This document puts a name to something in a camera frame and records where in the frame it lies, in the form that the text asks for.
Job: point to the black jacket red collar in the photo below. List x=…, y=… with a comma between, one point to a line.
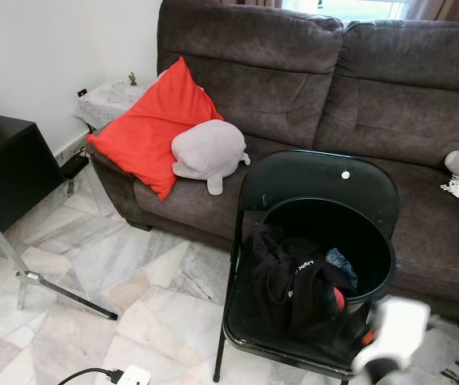
x=294, y=297

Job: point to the dark brown sofa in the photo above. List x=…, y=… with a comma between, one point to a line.
x=358, y=120

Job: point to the black round bucket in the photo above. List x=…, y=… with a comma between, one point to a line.
x=334, y=224

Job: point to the blue jeans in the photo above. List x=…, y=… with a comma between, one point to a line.
x=342, y=263

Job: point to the black folding chair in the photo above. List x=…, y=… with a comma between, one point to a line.
x=318, y=176

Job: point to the grey plush pillow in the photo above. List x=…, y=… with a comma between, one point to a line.
x=209, y=152

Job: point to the red cushion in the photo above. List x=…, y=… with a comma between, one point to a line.
x=149, y=132

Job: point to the small dark figurine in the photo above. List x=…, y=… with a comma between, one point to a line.
x=132, y=79

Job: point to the side table lace cloth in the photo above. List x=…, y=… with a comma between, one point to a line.
x=109, y=100

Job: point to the black power strip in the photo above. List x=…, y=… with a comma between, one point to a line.
x=73, y=164

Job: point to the small black device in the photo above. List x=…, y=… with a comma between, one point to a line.
x=82, y=92

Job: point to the black TV cabinet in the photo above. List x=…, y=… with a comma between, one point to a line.
x=5, y=176

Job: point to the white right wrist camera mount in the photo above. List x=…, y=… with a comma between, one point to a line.
x=390, y=333

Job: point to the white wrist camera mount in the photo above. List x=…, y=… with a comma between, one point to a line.
x=390, y=333
x=131, y=376

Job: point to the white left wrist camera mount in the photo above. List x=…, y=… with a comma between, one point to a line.
x=131, y=376

